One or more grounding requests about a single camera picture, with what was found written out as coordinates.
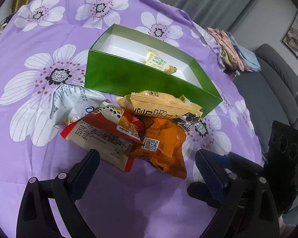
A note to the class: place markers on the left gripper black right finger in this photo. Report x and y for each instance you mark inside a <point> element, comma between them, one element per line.
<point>245,207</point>

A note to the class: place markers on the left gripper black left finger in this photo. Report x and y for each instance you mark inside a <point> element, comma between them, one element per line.
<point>35,218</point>

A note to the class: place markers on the orange snack bag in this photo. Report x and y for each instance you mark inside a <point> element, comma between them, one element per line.
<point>162,142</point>

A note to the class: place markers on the yellow striped snack packet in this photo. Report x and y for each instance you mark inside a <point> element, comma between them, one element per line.
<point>158,105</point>

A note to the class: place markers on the grey sofa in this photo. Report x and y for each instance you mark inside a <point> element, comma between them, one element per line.
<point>270,94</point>

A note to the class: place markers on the small black silver packet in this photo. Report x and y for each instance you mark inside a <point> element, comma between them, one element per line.
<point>186,122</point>

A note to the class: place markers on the red beige snack packet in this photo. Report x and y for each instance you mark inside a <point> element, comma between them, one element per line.
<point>111,130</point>

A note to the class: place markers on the silver white snack bag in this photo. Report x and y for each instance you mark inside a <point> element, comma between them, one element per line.
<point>71,103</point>

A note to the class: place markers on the stack of folded cloths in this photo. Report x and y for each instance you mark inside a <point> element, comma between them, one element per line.
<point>234,55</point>

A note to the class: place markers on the green cardboard box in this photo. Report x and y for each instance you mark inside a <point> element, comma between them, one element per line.
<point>116,65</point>

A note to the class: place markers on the pale yellow green snack packet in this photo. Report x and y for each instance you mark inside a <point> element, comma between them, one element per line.
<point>155,61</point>

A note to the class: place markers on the black camera module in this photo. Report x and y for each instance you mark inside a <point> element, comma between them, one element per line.
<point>288,148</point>

